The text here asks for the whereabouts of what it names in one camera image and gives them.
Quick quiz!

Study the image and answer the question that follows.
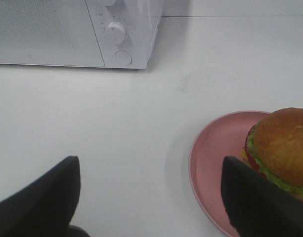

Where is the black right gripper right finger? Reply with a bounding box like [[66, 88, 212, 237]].
[[221, 157, 303, 237]]

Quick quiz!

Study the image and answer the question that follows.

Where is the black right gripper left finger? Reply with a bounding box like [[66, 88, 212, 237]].
[[0, 156, 89, 237]]

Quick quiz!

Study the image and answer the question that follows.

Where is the burger with lettuce and cheese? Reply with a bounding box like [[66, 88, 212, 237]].
[[241, 108, 303, 201]]

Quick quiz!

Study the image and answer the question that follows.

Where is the pink round plate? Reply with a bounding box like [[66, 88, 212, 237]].
[[188, 111, 268, 237]]

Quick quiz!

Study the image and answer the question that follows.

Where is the round white door release button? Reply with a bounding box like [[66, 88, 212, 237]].
[[115, 50, 132, 65]]

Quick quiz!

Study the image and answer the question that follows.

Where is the white microwave door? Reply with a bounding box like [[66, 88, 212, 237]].
[[0, 0, 105, 67]]

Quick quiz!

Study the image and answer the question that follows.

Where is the white lower microwave knob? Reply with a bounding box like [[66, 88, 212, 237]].
[[106, 21, 127, 44]]

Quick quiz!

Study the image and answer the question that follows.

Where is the white microwave knob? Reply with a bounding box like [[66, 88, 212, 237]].
[[98, 0, 117, 6], [106, 21, 127, 44]]

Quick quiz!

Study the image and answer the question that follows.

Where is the white microwave oven body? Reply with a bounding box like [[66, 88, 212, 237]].
[[86, 0, 164, 69]]

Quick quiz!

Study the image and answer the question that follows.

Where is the white upper microwave knob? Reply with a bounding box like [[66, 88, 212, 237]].
[[98, 0, 117, 6]]

